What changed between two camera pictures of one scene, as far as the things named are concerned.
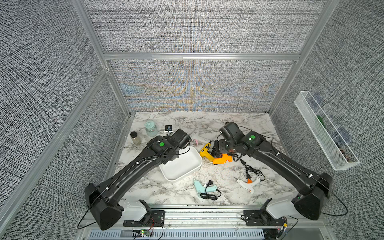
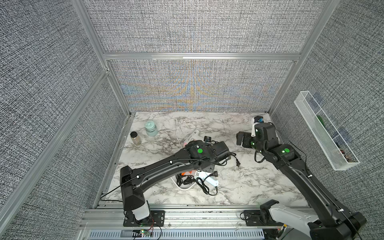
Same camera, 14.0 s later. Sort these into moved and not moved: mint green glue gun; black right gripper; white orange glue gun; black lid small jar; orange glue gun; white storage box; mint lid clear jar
Moved: mint green glue gun; orange glue gun; white storage box; white orange glue gun; black right gripper
Not moved: black lid small jar; mint lid clear jar
